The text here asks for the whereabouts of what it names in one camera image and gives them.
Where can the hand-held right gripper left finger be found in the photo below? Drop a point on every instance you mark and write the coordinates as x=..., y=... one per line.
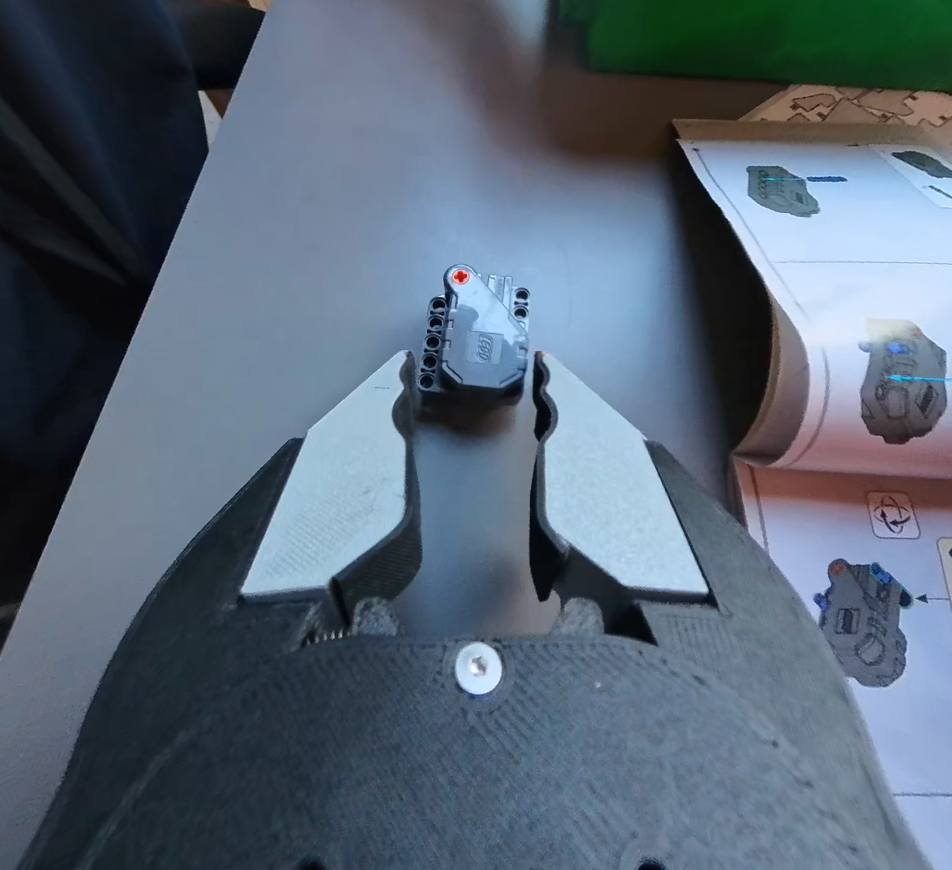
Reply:
x=335, y=491

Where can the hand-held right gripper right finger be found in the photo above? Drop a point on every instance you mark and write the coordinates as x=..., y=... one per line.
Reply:
x=613, y=498

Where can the dark grey lego motor piece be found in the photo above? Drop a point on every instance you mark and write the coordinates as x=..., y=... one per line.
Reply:
x=483, y=349

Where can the lego instruction booklet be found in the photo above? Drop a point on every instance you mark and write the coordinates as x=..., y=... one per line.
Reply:
x=840, y=290

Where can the person's dark clothing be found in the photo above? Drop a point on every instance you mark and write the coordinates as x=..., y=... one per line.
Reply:
x=74, y=141

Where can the laser-cut wooden sheet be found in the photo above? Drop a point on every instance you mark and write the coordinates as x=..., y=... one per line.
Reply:
x=840, y=104

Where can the green plastic bin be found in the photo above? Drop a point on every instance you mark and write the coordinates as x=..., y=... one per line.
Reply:
x=744, y=7

